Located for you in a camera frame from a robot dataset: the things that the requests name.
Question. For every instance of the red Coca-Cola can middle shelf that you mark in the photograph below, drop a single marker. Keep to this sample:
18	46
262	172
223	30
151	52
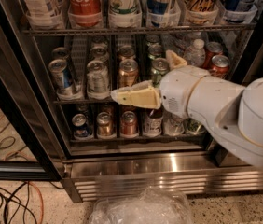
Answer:
219	66

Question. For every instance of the blue Pepsi can bottom shelf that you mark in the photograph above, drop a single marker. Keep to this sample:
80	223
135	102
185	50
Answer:
81	126

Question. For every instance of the green soda can middle shelf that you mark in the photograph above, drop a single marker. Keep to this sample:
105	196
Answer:
159	68

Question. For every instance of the blue Pepsi can middle shelf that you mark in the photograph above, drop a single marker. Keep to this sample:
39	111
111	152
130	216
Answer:
62	77

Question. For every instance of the red coca-cola can shelf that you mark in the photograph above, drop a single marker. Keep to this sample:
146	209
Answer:
219	66
86	12

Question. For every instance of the green can bottom shelf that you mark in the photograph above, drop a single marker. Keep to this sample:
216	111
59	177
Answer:
194	127

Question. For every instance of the water bottle bottom shelf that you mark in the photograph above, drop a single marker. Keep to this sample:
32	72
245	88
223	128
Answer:
173	126

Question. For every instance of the red can bottom shelf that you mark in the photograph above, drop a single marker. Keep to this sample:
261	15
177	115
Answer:
128	123

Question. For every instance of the water bottle middle shelf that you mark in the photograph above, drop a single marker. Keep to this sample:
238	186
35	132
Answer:
195	53

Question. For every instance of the silver diet cola can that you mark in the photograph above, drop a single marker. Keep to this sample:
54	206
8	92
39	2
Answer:
97	76

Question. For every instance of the gold can bottom shelf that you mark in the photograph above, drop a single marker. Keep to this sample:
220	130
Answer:
105	125

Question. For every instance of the stainless steel fridge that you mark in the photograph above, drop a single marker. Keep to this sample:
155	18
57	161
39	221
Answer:
120	165

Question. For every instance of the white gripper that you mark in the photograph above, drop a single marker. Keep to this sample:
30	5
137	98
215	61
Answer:
177	90

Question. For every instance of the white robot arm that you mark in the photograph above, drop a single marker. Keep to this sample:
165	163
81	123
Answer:
231	113

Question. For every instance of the clear plastic bag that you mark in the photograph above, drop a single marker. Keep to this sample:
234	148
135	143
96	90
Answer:
151	206

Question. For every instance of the clear water bottle top shelf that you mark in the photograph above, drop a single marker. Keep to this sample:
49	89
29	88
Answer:
45	14

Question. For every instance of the gold soda can middle shelf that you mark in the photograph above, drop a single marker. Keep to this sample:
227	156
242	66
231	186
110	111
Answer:
128	73

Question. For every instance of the brown juice bottle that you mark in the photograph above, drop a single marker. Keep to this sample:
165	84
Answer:
153	120

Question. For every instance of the blue pepsi can shelf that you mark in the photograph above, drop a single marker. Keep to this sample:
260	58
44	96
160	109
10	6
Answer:
62	77
81	126

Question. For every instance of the red Coca-Cola can top shelf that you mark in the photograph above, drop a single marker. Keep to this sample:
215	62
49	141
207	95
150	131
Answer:
86	12

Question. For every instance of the left glass fridge door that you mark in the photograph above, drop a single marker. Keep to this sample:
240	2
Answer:
22	157

